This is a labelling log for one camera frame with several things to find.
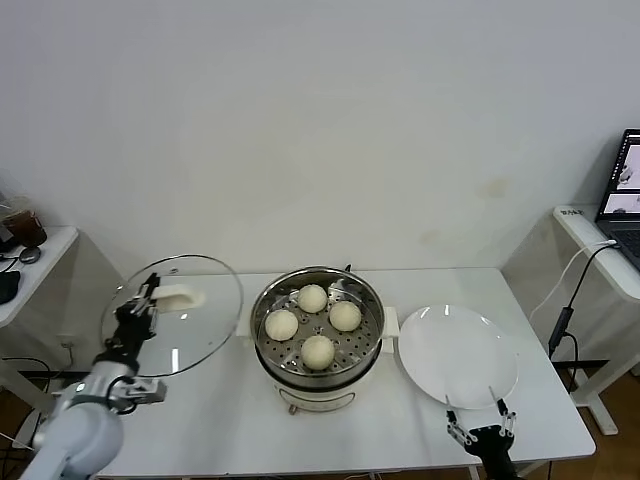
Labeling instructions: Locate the black floor cable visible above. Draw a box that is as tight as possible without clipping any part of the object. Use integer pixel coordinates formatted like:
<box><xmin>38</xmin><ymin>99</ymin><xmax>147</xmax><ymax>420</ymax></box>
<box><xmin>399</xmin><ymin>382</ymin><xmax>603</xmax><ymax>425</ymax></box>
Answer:
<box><xmin>0</xmin><ymin>354</ymin><xmax>65</xmax><ymax>381</ymax></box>

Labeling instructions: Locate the plastic cup of brown drink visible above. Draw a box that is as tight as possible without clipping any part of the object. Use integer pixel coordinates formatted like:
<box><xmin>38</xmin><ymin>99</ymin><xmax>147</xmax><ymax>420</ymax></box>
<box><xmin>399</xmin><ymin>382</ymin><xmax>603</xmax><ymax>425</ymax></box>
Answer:
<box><xmin>0</xmin><ymin>197</ymin><xmax>49</xmax><ymax>247</ymax></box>

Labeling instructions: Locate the open dark laptop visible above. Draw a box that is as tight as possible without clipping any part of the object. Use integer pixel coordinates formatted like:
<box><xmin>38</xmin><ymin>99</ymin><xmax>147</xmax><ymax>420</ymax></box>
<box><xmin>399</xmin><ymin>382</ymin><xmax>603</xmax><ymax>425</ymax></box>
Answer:
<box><xmin>594</xmin><ymin>127</ymin><xmax>640</xmax><ymax>274</ymax></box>

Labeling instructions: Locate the stainless steel steamer basket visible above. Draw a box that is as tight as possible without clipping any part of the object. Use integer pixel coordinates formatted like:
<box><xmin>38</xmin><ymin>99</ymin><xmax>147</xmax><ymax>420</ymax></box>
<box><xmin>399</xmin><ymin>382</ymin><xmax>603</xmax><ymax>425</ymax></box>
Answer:
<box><xmin>234</xmin><ymin>265</ymin><xmax>400</xmax><ymax>389</ymax></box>

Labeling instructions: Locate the black computer mouse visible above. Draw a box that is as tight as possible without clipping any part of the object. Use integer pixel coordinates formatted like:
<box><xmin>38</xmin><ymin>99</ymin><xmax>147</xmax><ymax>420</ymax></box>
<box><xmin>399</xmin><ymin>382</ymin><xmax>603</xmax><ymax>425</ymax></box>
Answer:
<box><xmin>0</xmin><ymin>270</ymin><xmax>23</xmax><ymax>305</ymax></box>

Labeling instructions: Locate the white side table with cup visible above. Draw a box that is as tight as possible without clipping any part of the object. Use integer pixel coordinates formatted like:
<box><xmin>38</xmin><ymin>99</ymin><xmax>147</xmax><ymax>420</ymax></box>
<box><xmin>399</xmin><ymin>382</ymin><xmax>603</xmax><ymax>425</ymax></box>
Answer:
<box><xmin>0</xmin><ymin>225</ymin><xmax>80</xmax><ymax>449</ymax></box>

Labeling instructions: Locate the white charging cable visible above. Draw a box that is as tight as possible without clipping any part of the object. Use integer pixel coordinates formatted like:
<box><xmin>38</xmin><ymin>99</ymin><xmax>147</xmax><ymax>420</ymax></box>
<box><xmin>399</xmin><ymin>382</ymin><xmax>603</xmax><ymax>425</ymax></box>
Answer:
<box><xmin>528</xmin><ymin>239</ymin><xmax>619</xmax><ymax>321</ymax></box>

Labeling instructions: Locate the glass lid with cream handle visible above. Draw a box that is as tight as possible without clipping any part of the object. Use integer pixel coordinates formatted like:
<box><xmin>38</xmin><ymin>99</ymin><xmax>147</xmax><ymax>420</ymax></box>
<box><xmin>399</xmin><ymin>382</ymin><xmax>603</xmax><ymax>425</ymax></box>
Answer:
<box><xmin>99</xmin><ymin>253</ymin><xmax>245</xmax><ymax>377</ymax></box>

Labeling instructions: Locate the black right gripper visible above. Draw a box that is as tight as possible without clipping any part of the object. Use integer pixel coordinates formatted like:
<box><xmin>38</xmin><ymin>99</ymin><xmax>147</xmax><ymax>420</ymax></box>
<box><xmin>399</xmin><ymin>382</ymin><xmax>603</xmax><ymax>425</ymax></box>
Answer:
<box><xmin>444</xmin><ymin>385</ymin><xmax>519</xmax><ymax>480</ymax></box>

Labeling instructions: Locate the white steamed baozi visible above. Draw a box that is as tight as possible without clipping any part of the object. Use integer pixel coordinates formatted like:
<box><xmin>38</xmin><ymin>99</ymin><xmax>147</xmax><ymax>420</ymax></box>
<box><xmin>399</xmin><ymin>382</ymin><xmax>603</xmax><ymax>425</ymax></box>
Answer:
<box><xmin>328</xmin><ymin>300</ymin><xmax>363</xmax><ymax>333</ymax></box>
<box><xmin>300</xmin><ymin>334</ymin><xmax>336</xmax><ymax>371</ymax></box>
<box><xmin>264</xmin><ymin>308</ymin><xmax>300</xmax><ymax>342</ymax></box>
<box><xmin>297</xmin><ymin>283</ymin><xmax>329</xmax><ymax>315</ymax></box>

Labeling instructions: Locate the white round plate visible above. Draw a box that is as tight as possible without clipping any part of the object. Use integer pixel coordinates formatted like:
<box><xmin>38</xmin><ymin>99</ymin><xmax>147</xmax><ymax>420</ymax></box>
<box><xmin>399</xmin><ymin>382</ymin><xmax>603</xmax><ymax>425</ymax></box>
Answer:
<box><xmin>397</xmin><ymin>304</ymin><xmax>520</xmax><ymax>411</ymax></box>

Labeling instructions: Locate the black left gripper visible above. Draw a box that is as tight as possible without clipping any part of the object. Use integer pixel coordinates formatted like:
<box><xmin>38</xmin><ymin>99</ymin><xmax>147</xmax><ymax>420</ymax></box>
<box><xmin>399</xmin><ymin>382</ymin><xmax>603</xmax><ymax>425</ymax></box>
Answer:
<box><xmin>102</xmin><ymin>272</ymin><xmax>162</xmax><ymax>365</ymax></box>

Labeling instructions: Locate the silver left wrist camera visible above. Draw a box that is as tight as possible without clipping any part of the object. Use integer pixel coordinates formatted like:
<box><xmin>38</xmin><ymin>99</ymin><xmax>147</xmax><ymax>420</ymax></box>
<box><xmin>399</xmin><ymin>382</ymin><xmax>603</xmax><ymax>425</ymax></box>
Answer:
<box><xmin>119</xmin><ymin>377</ymin><xmax>167</xmax><ymax>407</ymax></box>

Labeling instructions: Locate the black cable with adapter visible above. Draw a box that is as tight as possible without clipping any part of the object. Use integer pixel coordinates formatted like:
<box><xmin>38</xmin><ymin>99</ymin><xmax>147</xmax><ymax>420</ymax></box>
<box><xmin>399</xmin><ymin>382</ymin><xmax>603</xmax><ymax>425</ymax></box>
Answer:
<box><xmin>547</xmin><ymin>243</ymin><xmax>624</xmax><ymax>386</ymax></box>

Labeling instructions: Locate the cream electric cooker base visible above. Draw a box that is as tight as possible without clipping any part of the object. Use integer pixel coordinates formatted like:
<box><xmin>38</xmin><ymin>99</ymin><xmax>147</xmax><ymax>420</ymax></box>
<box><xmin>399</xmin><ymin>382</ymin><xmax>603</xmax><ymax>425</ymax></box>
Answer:
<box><xmin>253</xmin><ymin>344</ymin><xmax>375</xmax><ymax>416</ymax></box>

